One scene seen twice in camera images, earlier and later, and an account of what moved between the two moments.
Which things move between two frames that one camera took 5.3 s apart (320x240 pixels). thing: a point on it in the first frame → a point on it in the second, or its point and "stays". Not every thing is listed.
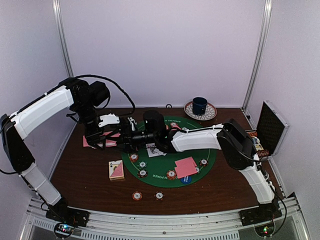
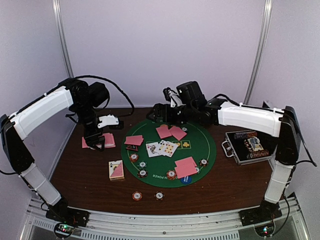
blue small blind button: [186, 180] stays
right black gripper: [130, 144] → [158, 108]
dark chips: [204, 162] stays
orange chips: [171, 174] stays
